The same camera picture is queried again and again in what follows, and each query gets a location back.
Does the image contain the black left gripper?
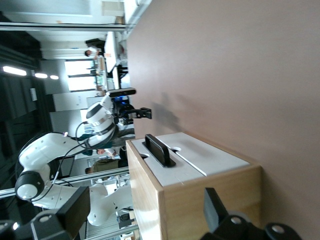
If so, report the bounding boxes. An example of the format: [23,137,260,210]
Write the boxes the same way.
[112,102,153,126]

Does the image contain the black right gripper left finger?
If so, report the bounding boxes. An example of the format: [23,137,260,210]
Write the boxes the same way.
[0,185,91,240]

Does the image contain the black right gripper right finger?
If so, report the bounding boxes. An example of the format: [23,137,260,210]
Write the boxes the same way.
[199,187,305,240]

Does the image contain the black metal drawer handle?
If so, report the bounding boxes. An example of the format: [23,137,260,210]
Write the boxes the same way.
[141,133,177,168]

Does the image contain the white drawer with handle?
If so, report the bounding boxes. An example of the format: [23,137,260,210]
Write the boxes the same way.
[130,135,207,188]

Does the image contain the wooden drawer cabinet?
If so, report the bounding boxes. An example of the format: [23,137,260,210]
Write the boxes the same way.
[125,131,264,240]

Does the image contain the person in white shirt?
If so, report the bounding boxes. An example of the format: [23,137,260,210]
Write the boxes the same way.
[95,146,121,159]

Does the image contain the person in olive shirt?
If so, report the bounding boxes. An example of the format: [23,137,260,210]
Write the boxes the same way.
[84,158,122,175]

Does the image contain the distant seated person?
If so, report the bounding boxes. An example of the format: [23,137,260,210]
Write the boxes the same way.
[83,48,102,59]

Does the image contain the brown table cover sheet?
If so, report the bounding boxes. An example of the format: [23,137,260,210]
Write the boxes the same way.
[125,0,320,240]

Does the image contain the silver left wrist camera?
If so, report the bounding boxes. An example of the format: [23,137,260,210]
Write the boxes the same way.
[106,87,138,99]

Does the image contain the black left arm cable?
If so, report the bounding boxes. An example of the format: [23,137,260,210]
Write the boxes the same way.
[14,120,120,204]

